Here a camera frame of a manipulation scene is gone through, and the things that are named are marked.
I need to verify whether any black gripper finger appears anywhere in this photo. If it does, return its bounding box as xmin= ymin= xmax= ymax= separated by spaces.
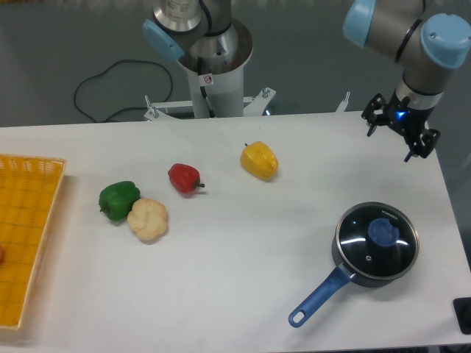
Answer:
xmin=361 ymin=93 xmax=387 ymax=137
xmin=404 ymin=129 xmax=441 ymax=163

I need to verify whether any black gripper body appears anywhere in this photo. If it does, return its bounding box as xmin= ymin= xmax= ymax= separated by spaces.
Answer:
xmin=383 ymin=91 xmax=431 ymax=139

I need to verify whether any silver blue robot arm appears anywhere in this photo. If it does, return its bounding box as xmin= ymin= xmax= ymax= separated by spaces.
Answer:
xmin=142 ymin=1 xmax=470 ymax=158

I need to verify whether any glass pot lid blue knob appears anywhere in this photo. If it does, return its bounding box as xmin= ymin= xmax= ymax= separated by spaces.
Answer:
xmin=332 ymin=202 xmax=419 ymax=282

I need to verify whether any yellow bell pepper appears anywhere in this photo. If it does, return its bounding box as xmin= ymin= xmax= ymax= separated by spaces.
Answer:
xmin=239 ymin=141 xmax=279 ymax=182

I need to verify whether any black object at table edge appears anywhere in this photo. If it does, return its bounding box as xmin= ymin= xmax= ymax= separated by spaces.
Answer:
xmin=453 ymin=297 xmax=471 ymax=335

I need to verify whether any red bell pepper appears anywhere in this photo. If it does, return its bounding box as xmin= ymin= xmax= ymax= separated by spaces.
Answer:
xmin=168 ymin=163 xmax=205 ymax=195

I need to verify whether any beige bread roll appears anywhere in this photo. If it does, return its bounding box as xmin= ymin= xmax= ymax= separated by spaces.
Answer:
xmin=127 ymin=198 xmax=168 ymax=242

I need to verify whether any green bell pepper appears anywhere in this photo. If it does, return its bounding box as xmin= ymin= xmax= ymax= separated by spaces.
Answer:
xmin=99 ymin=181 xmax=141 ymax=222

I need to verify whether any yellow woven basket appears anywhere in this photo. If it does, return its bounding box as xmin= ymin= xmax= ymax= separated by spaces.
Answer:
xmin=1 ymin=154 xmax=67 ymax=330

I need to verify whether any white metal table bracket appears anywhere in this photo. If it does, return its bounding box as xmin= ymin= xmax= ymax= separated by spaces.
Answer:
xmin=336 ymin=91 xmax=350 ymax=113

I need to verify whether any dark saucepan blue handle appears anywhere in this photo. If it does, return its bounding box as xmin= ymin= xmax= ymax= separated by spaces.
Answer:
xmin=288 ymin=201 xmax=421 ymax=329

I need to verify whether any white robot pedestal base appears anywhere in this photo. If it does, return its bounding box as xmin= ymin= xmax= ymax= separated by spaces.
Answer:
xmin=143 ymin=20 xmax=276 ymax=118

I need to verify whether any black floor cable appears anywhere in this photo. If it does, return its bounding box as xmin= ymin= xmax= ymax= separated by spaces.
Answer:
xmin=74 ymin=60 xmax=174 ymax=124

